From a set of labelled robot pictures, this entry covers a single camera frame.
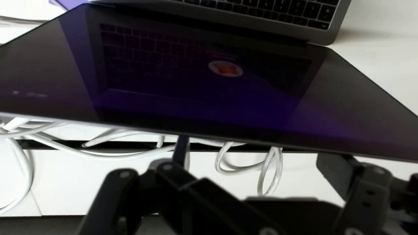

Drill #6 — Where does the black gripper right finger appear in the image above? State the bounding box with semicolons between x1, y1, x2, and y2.
314;151;418;235

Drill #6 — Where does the silver laptop with black keys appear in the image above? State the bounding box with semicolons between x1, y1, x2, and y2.
0;0;418;163

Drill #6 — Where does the white cable bundle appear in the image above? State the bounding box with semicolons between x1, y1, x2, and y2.
0;114;176;215

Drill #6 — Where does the white coiled cable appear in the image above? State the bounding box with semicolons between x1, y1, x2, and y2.
214;141;284;198

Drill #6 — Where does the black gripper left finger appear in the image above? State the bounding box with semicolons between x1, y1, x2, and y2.
77;158;262;235

